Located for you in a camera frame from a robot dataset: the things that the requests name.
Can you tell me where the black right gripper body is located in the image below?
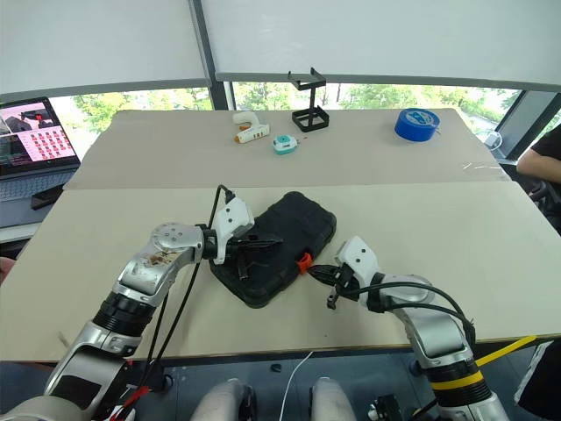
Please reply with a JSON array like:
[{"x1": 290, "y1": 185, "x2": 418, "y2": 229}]
[{"x1": 326, "y1": 264, "x2": 360, "y2": 303}]

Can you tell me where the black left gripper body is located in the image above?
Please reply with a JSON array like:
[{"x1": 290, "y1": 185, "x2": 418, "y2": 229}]
[{"x1": 226, "y1": 234, "x2": 259, "y2": 264}]

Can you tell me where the black plastic tool case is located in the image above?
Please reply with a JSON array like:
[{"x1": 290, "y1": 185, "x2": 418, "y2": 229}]
[{"x1": 208, "y1": 190, "x2": 338, "y2": 310}]

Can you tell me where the teal white tape measure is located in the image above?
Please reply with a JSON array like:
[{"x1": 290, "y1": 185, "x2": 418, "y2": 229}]
[{"x1": 271, "y1": 133, "x2": 303, "y2": 157}]

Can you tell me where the grey rounded shape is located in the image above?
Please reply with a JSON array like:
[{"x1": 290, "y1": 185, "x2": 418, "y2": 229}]
[
  {"x1": 309, "y1": 376, "x2": 357, "y2": 421},
  {"x1": 191, "y1": 378, "x2": 258, "y2": 421}
]

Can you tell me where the white glue gun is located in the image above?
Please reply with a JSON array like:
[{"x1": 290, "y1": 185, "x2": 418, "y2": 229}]
[{"x1": 231, "y1": 111, "x2": 271, "y2": 146}]

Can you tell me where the blue tape roll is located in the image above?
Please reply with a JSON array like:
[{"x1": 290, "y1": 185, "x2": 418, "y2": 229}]
[{"x1": 394, "y1": 107, "x2": 442, "y2": 144}]

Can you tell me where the dark grey window pillar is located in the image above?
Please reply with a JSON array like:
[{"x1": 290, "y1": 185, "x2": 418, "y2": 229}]
[{"x1": 188, "y1": 0, "x2": 238, "y2": 111}]

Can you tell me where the flat black bar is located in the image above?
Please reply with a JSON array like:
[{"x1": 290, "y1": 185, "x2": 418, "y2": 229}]
[{"x1": 30, "y1": 182, "x2": 67, "y2": 211}]

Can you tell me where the black white fabric item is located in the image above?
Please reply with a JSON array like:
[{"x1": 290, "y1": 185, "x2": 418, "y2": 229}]
[{"x1": 513, "y1": 338, "x2": 561, "y2": 420}]

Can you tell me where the open laptop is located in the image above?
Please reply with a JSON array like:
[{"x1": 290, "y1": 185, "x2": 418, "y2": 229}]
[{"x1": 0, "y1": 96, "x2": 82, "y2": 203}]

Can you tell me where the white roller blind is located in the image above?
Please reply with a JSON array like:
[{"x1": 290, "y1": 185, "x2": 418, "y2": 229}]
[
  {"x1": 0, "y1": 0, "x2": 210, "y2": 96},
  {"x1": 200, "y1": 0, "x2": 561, "y2": 93}
]

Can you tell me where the person in black shirt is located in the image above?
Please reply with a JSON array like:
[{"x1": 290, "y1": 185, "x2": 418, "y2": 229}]
[{"x1": 515, "y1": 125, "x2": 561, "y2": 220}]

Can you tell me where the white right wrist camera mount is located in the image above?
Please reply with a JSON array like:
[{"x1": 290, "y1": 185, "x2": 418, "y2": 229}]
[{"x1": 334, "y1": 235, "x2": 379, "y2": 286}]

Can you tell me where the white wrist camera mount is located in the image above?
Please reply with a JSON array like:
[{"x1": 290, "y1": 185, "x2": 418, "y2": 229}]
[
  {"x1": 211, "y1": 196, "x2": 256, "y2": 266},
  {"x1": 334, "y1": 235, "x2": 379, "y2": 286}
]

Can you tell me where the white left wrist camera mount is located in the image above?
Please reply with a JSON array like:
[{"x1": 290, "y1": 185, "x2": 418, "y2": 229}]
[{"x1": 211, "y1": 196, "x2": 256, "y2": 266}]

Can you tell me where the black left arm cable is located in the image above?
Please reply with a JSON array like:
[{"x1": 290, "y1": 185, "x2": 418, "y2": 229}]
[{"x1": 126, "y1": 184, "x2": 237, "y2": 421}]

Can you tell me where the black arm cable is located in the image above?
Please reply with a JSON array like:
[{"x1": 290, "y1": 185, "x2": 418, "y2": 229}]
[
  {"x1": 345, "y1": 280, "x2": 478, "y2": 352},
  {"x1": 126, "y1": 184, "x2": 237, "y2": 421}
]

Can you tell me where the thin white cable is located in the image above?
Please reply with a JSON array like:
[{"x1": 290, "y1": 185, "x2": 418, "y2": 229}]
[{"x1": 280, "y1": 349, "x2": 315, "y2": 421}]

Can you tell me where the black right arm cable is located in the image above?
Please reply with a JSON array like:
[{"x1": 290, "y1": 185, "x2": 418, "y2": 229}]
[{"x1": 345, "y1": 280, "x2": 478, "y2": 352}]

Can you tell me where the black wire frame stand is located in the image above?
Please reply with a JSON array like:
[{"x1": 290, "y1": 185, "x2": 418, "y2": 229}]
[{"x1": 288, "y1": 67, "x2": 330, "y2": 132}]

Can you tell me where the red wire bundle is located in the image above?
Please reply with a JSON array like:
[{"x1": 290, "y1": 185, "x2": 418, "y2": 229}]
[{"x1": 114, "y1": 385, "x2": 148, "y2": 417}]

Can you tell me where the yellow strap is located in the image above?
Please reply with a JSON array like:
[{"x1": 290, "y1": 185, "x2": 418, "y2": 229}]
[{"x1": 475, "y1": 335, "x2": 538, "y2": 368}]

